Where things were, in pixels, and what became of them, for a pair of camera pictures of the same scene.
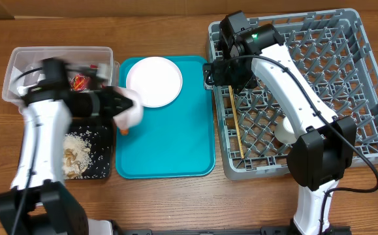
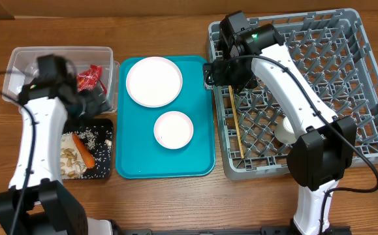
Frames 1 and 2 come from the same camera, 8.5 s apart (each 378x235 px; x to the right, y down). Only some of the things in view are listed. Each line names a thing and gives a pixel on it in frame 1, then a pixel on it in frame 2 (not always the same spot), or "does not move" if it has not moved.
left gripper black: (104, 94) to (93, 108)
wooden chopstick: (237, 122) does not move
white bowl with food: (132, 117) to (173, 130)
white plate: (157, 80) does not move
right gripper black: (222, 69) does not move
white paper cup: (284, 131) does not move
